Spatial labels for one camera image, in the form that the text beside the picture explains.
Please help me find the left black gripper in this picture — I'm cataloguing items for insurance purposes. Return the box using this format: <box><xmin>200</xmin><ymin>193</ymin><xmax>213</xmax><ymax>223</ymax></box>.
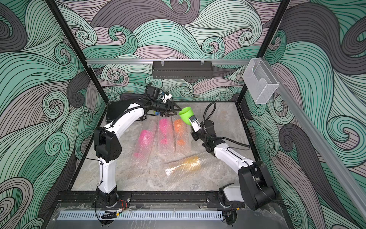
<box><xmin>152</xmin><ymin>101</ymin><xmax>182</xmax><ymax>118</ymax></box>

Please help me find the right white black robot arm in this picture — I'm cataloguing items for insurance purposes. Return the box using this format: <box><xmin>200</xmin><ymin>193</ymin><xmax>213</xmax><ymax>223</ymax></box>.
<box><xmin>180</xmin><ymin>107</ymin><xmax>277</xmax><ymax>210</ymax></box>

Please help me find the clear plastic wall bin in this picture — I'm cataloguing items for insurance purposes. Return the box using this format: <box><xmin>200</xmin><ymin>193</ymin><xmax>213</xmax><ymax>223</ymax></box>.
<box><xmin>243</xmin><ymin>58</ymin><xmax>279</xmax><ymax>105</ymax></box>

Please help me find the aluminium back wall rail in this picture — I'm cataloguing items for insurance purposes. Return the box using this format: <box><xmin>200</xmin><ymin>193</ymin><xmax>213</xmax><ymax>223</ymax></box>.
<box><xmin>86</xmin><ymin>58</ymin><xmax>250</xmax><ymax>65</ymax></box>

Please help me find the aluminium right wall rail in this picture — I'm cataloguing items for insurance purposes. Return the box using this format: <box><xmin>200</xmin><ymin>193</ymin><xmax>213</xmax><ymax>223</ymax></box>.
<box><xmin>266</xmin><ymin>58</ymin><xmax>366</xmax><ymax>216</ymax></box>

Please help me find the bubble wrap of pink glass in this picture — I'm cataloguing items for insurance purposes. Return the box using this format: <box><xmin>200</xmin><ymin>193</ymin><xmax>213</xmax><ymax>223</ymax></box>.
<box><xmin>132</xmin><ymin>120</ymin><xmax>157</xmax><ymax>168</ymax></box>

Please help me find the green plastic wine glass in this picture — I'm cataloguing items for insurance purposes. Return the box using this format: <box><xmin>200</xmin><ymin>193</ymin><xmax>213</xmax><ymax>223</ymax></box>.
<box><xmin>179</xmin><ymin>106</ymin><xmax>194</xmax><ymax>126</ymax></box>

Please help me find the black perforated wall tray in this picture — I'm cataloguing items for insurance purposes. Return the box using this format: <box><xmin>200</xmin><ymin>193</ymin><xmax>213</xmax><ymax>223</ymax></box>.
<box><xmin>152</xmin><ymin>61</ymin><xmax>214</xmax><ymax>80</ymax></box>

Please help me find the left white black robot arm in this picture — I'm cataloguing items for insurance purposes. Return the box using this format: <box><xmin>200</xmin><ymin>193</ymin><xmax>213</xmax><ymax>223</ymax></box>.
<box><xmin>93</xmin><ymin>84</ymin><xmax>182</xmax><ymax>207</ymax></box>

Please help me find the magenta wine glass middle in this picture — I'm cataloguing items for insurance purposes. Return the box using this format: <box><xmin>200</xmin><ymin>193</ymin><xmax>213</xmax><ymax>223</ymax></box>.
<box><xmin>159</xmin><ymin>118</ymin><xmax>170</xmax><ymax>146</ymax></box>

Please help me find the orange plastic wine glass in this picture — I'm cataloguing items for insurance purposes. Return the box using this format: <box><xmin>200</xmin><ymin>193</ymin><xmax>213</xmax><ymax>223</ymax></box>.
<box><xmin>173</xmin><ymin>119</ymin><xmax>186</xmax><ymax>147</ymax></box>

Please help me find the black front mounting rail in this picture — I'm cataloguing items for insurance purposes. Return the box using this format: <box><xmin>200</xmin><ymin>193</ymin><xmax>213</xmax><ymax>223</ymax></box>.
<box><xmin>56</xmin><ymin>191</ymin><xmax>229</xmax><ymax>206</ymax></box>

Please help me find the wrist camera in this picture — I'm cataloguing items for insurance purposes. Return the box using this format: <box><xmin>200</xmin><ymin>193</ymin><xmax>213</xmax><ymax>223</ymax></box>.
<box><xmin>160</xmin><ymin>92</ymin><xmax>172</xmax><ymax>103</ymax></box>
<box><xmin>189</xmin><ymin>115</ymin><xmax>202</xmax><ymax>133</ymax></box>

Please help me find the black hard case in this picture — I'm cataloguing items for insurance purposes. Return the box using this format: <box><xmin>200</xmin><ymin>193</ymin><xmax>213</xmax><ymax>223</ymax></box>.
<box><xmin>105</xmin><ymin>99</ymin><xmax>135</xmax><ymax>123</ymax></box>

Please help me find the pink wine glass left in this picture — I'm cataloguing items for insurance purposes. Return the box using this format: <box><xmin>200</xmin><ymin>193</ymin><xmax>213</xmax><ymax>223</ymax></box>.
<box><xmin>134</xmin><ymin>130</ymin><xmax>154</xmax><ymax>159</ymax></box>

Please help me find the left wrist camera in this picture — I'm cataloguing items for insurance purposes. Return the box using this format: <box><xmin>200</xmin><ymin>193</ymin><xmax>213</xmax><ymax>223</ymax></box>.
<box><xmin>160</xmin><ymin>92</ymin><xmax>172</xmax><ymax>103</ymax></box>

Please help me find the yellow wine glass wrapped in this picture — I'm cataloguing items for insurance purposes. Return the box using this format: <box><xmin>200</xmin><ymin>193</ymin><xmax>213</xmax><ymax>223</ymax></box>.
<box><xmin>166</xmin><ymin>156</ymin><xmax>202</xmax><ymax>174</ymax></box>

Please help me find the aluminium wall rail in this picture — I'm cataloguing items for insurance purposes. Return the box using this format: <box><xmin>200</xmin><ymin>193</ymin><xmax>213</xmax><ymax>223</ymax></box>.
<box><xmin>86</xmin><ymin>58</ymin><xmax>250</xmax><ymax>65</ymax></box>
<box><xmin>266</xmin><ymin>58</ymin><xmax>366</xmax><ymax>216</ymax></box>

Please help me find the white slotted cable duct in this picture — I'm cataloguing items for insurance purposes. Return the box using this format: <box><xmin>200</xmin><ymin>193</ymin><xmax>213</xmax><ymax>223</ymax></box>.
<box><xmin>57</xmin><ymin>210</ymin><xmax>224</xmax><ymax>221</ymax></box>

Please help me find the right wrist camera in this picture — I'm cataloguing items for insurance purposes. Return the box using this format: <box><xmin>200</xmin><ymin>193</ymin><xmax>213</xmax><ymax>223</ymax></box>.
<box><xmin>189</xmin><ymin>115</ymin><xmax>202</xmax><ymax>133</ymax></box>

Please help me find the bubble wrap of yellow glass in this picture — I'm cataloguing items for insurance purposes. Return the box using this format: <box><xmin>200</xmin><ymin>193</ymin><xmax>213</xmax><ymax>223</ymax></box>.
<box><xmin>164</xmin><ymin>152</ymin><xmax>216</xmax><ymax>179</ymax></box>

